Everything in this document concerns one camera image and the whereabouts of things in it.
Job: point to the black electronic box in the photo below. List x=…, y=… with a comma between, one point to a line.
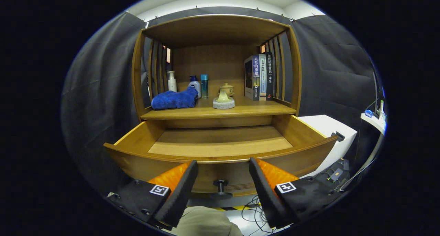
x=338, y=174

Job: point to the blue towel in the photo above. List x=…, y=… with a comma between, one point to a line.
x=172, y=99

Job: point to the book with pale blue spine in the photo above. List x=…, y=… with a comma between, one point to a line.
x=263, y=77

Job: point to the wooden countertop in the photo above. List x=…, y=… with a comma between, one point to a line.
x=247, y=107

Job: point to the white side desk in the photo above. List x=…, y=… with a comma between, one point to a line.
x=373, y=122

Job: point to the yellow black floor tape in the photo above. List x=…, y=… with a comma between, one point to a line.
x=237, y=207

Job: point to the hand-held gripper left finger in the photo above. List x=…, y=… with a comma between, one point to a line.
x=180, y=198

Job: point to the white pump bottle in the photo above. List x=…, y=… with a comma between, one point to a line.
x=172, y=84

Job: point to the white drawer unit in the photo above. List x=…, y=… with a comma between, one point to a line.
x=326, y=126

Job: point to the wooden cabinet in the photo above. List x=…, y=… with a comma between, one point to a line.
x=213, y=29

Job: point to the person's beige trouser leg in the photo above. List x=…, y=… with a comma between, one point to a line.
x=202, y=222

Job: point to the white bottle with blue cap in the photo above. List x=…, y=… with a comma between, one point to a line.
x=196, y=86

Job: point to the beige lidded tea cup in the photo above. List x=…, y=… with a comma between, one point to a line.
x=227, y=88

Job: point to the wooden drawer with black knob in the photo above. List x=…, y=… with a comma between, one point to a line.
x=220, y=141

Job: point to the book with black spine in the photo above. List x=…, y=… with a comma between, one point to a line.
x=270, y=74

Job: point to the pale green scrubber with grey base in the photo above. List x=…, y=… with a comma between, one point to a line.
x=223, y=103

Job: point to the teal bottle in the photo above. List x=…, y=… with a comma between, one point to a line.
x=204, y=86

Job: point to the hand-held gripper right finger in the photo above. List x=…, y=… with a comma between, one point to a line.
x=266, y=198

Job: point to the small blue object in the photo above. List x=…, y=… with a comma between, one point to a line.
x=368, y=113

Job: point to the book with purple spine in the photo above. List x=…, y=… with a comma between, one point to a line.
x=256, y=77

